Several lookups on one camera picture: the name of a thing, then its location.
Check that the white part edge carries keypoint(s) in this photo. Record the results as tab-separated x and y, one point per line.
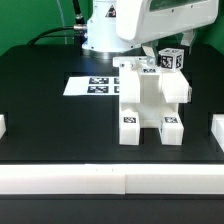
217	129
2	125

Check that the white part right edge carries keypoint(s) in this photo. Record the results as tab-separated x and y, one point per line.
217	129

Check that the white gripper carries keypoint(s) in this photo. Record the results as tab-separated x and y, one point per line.
137	24

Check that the white front barrier rail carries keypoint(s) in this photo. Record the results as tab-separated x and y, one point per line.
112	179

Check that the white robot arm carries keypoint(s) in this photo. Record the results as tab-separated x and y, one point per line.
102	39

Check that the white part left edge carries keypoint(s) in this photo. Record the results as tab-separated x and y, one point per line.
2	125

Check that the white chair seat part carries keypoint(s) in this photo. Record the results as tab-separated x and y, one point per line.
151	103

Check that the white chair back frame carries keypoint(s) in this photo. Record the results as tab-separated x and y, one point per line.
174	85

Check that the white marker base plate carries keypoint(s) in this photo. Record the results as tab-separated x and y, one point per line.
92	85

